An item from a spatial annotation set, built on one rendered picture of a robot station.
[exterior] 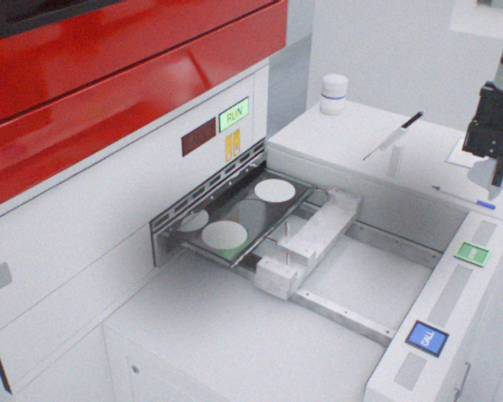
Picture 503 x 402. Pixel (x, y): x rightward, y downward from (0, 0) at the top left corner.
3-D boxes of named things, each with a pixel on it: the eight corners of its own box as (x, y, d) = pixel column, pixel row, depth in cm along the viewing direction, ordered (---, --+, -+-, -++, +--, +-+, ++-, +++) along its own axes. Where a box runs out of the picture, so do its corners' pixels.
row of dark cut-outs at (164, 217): (150, 231, 119) (149, 221, 117) (262, 146, 149) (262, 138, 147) (152, 232, 118) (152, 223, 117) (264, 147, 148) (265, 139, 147)
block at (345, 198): (326, 201, 140) (328, 191, 139) (333, 194, 143) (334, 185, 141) (356, 212, 137) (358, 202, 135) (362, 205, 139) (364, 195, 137)
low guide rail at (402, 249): (257, 200, 150) (257, 191, 149) (261, 197, 152) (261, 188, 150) (443, 274, 128) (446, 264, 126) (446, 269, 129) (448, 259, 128)
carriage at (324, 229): (253, 286, 119) (254, 275, 118) (331, 203, 144) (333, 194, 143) (286, 301, 116) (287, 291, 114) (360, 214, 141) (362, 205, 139)
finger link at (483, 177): (464, 191, 107) (476, 148, 101) (497, 202, 104) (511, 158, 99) (458, 198, 104) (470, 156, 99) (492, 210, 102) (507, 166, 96)
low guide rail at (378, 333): (194, 255, 132) (194, 244, 130) (199, 250, 133) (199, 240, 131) (398, 353, 110) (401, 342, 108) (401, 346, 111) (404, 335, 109)
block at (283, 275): (256, 274, 118) (256, 263, 116) (264, 265, 120) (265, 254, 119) (288, 289, 115) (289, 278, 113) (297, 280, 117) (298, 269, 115)
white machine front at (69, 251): (4, 389, 102) (-63, 206, 79) (256, 182, 158) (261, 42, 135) (16, 398, 100) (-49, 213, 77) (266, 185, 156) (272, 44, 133)
